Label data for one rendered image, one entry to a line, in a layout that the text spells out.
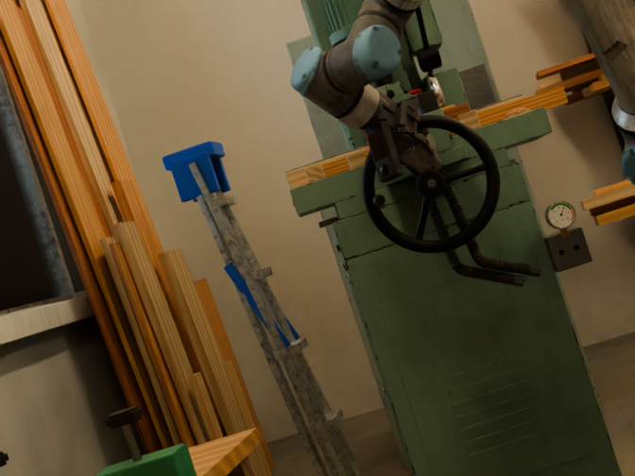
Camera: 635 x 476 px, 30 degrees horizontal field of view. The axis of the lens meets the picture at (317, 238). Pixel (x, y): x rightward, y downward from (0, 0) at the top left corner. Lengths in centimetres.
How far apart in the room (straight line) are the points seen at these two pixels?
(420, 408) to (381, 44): 90
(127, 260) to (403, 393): 156
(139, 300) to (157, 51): 173
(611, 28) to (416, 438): 114
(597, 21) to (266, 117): 347
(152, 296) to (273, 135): 147
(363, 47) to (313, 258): 316
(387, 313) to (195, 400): 150
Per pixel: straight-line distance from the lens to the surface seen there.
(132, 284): 397
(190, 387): 404
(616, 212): 469
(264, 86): 528
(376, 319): 266
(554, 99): 288
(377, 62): 214
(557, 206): 264
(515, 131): 269
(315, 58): 222
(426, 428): 269
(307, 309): 526
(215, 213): 350
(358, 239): 265
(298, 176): 283
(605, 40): 194
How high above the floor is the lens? 75
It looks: level
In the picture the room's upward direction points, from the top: 18 degrees counter-clockwise
